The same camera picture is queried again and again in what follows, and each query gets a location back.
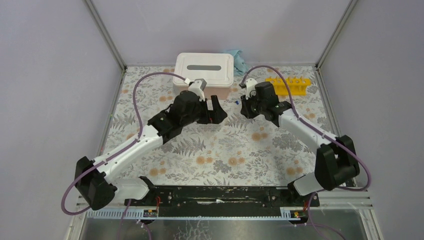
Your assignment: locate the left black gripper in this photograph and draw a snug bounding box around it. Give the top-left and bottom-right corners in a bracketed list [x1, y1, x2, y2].
[180, 95, 227, 128]

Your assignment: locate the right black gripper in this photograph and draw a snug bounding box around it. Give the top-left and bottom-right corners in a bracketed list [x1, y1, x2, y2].
[240, 91, 266, 120]

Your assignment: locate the pink plastic bin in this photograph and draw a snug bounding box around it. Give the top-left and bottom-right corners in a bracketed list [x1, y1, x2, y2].
[203, 87, 231, 100]

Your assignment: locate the yellow test tube rack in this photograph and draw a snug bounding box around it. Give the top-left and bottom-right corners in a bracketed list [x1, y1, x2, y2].
[265, 77, 311, 96]

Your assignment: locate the light blue cloth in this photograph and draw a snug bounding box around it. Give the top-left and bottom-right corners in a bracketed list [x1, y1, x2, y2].
[224, 49, 249, 77]

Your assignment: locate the white plastic bin lid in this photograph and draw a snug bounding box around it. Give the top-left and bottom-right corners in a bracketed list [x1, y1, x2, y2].
[174, 52, 234, 88]

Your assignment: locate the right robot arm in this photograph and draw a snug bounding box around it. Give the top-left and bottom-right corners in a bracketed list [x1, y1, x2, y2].
[240, 78, 360, 206]

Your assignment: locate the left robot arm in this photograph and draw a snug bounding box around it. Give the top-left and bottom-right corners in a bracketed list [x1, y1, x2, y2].
[72, 90, 228, 211]

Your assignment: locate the floral table mat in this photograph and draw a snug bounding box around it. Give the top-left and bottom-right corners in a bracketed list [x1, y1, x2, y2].
[103, 66, 315, 186]

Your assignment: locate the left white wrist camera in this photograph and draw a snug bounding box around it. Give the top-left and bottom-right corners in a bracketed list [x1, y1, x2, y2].
[188, 78, 207, 102]

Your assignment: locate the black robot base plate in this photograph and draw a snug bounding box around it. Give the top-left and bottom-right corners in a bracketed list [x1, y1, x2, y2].
[124, 185, 320, 218]

